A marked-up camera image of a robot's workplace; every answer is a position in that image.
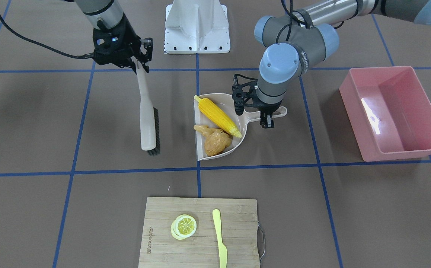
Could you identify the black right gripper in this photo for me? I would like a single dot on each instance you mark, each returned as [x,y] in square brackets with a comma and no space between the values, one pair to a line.
[130,34]

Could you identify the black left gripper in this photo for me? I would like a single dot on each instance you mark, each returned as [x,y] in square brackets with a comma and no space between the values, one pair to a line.
[268,107]

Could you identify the beige plastic dustpan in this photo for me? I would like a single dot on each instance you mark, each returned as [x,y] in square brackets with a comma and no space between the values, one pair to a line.
[225,103]

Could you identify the brown toy potato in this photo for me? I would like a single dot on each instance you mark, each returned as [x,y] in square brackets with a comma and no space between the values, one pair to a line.
[216,142]

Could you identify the yellow toy corn cob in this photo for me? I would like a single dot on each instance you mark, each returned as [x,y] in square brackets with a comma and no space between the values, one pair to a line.
[217,116]

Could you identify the tan toy ginger root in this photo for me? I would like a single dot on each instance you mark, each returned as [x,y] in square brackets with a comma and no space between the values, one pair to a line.
[205,130]

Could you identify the beige brush with black bristles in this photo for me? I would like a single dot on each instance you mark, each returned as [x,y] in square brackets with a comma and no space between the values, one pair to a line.
[149,121]

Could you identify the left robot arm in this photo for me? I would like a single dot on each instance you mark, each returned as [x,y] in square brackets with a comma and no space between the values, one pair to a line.
[301,39]

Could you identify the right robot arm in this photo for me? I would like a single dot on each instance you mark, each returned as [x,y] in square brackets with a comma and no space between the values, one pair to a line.
[109,11]

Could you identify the pink plastic bin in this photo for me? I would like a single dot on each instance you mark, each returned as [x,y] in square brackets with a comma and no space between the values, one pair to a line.
[389,112]

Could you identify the yellow lemon slices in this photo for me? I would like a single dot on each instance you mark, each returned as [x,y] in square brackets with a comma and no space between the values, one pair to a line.
[183,227]

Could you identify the yellow plastic knife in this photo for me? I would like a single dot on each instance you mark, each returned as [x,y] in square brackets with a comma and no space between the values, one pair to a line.
[222,250]

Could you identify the bamboo cutting board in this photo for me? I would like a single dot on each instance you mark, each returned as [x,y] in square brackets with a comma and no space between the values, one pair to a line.
[239,233]

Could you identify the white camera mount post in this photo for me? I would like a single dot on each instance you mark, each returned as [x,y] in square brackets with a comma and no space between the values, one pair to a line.
[196,26]

